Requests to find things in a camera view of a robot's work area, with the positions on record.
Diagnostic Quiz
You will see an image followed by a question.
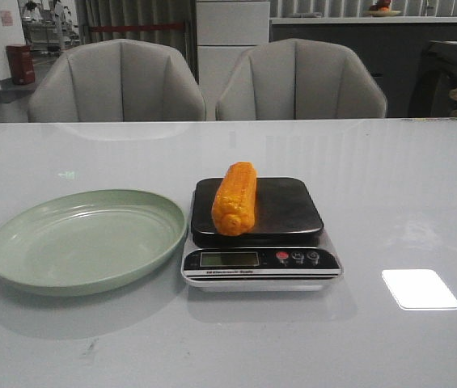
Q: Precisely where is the right grey upholstered chair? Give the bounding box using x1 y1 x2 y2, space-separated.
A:
215 39 387 121

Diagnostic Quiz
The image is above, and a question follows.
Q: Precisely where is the red barrier belt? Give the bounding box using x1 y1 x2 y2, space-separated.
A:
88 22 186 33

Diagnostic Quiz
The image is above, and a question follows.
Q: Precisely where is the white drawer cabinet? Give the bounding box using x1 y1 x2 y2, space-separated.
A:
196 1 270 120

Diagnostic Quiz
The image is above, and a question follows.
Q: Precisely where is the pink wall notice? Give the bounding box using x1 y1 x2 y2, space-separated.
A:
0 10 14 27

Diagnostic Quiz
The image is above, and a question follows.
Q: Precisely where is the dark appliance at right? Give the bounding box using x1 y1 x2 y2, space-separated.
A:
408 40 457 117

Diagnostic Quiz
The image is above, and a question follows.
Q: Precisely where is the grey upholstered chair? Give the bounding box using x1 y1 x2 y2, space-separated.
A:
28 39 206 123
215 39 387 121

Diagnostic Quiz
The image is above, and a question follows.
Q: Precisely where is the orange corn cob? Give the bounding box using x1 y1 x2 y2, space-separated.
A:
211 162 257 237

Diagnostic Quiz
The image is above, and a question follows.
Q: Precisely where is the fruit bowl on counter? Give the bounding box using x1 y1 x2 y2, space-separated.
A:
365 0 401 17

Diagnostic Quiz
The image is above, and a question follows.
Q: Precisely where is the black silver kitchen scale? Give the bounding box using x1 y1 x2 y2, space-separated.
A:
181 177 343 292

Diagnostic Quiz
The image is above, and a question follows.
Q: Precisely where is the grey counter with white top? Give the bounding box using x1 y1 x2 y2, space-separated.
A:
270 16 457 117

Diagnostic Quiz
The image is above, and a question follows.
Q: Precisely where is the left grey upholstered chair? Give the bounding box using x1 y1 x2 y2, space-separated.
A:
28 39 206 123

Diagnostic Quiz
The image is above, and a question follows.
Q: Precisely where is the light green plate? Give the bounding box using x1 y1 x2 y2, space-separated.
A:
0 190 187 297

